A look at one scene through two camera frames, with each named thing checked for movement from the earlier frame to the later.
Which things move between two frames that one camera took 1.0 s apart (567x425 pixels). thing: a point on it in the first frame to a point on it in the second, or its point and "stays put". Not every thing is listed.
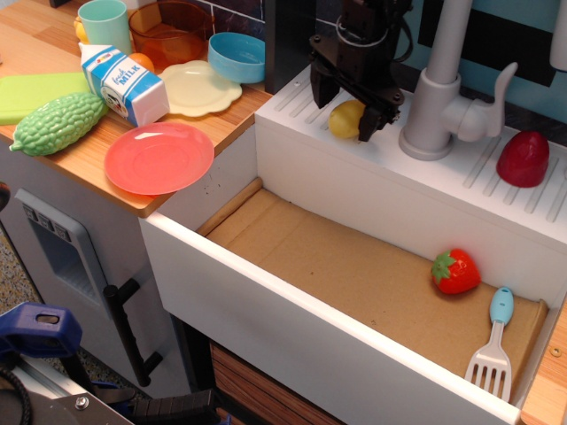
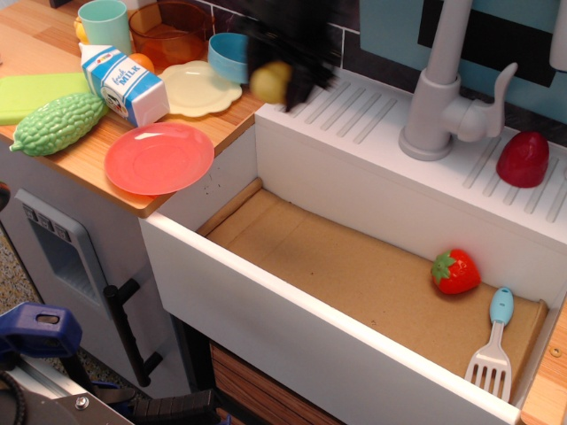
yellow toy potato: [344, 119] to [269, 81]
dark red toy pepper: [524, 158] stays put
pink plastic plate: [158, 158] stays put
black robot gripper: [371, 35] to [296, 33]
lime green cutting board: [20, 95] stays put
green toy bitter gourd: [60, 123] stays put
